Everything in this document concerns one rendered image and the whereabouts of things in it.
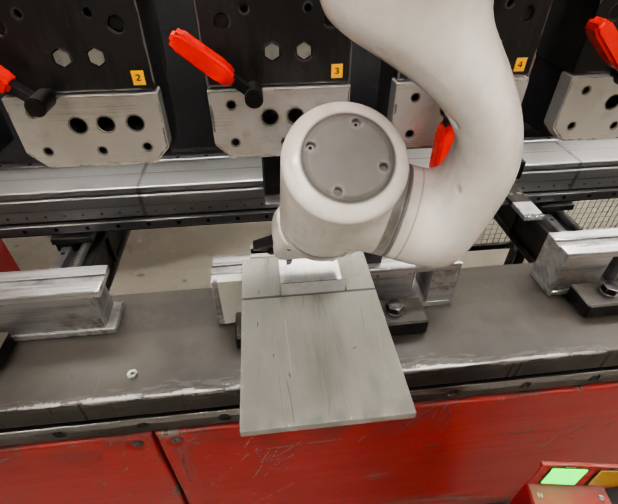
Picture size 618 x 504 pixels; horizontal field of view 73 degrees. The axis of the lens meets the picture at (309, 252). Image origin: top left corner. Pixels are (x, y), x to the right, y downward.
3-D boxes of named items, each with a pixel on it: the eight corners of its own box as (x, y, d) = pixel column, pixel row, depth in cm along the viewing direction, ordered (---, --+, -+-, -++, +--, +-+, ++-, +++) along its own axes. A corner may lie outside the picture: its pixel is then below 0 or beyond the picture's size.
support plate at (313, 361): (240, 437, 42) (239, 432, 41) (242, 264, 62) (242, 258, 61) (415, 418, 43) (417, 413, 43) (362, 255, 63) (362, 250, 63)
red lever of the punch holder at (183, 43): (173, 28, 35) (267, 98, 40) (179, 18, 38) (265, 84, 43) (163, 47, 36) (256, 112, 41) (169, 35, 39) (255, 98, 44)
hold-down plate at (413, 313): (236, 350, 64) (234, 338, 62) (237, 323, 68) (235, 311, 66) (426, 333, 66) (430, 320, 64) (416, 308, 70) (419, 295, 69)
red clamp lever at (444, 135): (433, 182, 48) (452, 97, 42) (422, 165, 51) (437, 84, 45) (448, 181, 48) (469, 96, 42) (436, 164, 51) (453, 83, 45)
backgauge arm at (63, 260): (47, 350, 80) (14, 300, 71) (122, 181, 129) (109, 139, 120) (90, 346, 81) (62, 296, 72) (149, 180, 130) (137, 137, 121)
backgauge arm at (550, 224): (560, 305, 89) (588, 255, 80) (449, 163, 138) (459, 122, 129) (595, 302, 90) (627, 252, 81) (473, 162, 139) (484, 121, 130)
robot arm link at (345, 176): (386, 186, 40) (293, 160, 40) (438, 118, 27) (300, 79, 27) (366, 270, 38) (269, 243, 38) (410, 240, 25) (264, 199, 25)
